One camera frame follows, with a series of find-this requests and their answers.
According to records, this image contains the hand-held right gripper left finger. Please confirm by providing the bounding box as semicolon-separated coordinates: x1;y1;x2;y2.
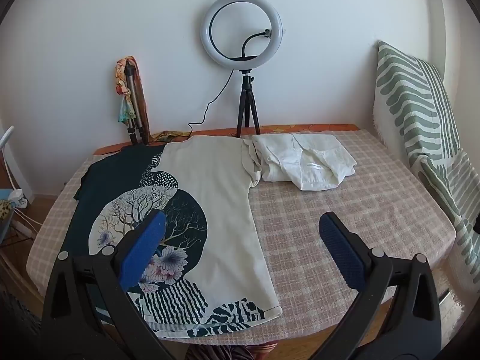
40;210;177;360

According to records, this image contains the silver folded tripod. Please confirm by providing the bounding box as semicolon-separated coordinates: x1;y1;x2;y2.
125;58;149;145

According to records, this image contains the colourful knotted scarf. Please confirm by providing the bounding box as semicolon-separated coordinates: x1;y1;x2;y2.
114;57;141;124

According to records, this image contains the white ring light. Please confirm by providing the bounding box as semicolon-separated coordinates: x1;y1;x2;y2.
203;0;284;72

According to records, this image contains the black ring light cable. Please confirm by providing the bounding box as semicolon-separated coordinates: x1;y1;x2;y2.
187;70;231;137

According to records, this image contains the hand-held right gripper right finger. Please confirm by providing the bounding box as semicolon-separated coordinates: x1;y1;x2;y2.
317;211;441;360

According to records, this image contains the green striped cushion cover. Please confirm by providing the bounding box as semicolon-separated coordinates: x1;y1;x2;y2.
373;40;480;301

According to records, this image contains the black small tripod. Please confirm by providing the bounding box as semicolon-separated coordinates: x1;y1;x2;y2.
236;70;261;137

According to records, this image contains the pink checkered blanket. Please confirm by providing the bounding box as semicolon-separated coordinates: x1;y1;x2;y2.
28;129;456;349

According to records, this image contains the beige and teal printed t-shirt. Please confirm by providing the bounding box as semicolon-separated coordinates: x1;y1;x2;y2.
62;135;283;340

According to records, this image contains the white folded shirt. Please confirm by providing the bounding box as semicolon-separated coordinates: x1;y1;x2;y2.
252;133;358;191

